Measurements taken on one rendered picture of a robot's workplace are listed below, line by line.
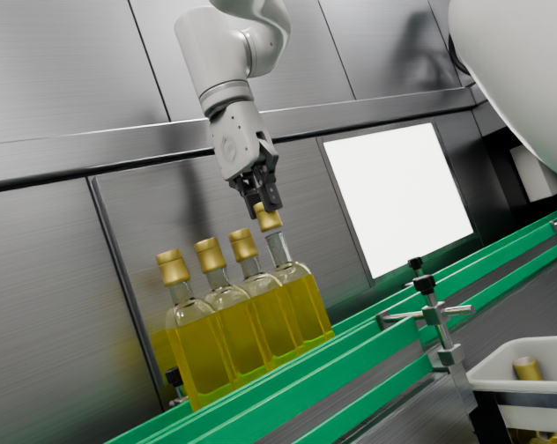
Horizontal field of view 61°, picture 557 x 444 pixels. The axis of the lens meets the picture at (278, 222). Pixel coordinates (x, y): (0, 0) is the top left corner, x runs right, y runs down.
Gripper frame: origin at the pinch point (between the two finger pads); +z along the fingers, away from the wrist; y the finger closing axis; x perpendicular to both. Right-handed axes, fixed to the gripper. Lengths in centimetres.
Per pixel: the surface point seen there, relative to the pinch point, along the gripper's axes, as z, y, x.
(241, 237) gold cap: 4.5, 1.4, -6.8
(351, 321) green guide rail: 23.7, -3.2, 11.5
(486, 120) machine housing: -9, -11, 95
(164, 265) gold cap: 4.9, 0.4, -18.9
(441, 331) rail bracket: 26.5, 15.4, 10.4
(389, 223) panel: 10.2, -11.9, 39.9
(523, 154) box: 5, -10, 107
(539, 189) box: 17, -9, 107
